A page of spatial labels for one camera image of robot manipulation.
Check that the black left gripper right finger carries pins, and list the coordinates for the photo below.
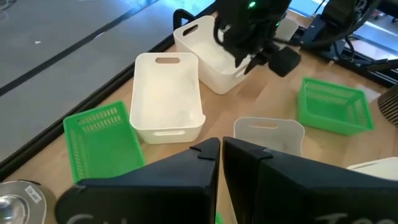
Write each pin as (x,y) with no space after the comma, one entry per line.
(295,193)

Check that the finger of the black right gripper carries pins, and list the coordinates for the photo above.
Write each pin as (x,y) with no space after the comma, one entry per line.
(248,60)
(284,62)

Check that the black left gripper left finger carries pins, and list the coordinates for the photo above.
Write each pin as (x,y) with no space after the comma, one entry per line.
(155,193)

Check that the white plastic basket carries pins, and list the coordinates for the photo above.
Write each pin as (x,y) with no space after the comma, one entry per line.
(205,53)
(166,102)
(270,137)
(287,29)
(379,169)

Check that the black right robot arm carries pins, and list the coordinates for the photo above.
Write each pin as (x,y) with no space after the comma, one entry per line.
(335,12)

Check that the green slotted plastic basket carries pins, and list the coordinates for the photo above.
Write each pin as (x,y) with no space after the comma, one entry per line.
(102,149)
(332,109)

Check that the ribbed brown plant pot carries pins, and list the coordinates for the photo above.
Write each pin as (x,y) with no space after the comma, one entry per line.
(390,105)

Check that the silver glass lamp base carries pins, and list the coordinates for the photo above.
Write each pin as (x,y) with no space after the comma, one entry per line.
(18,202)

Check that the black curved bracket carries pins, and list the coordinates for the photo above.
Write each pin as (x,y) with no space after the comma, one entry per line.
(182,14)

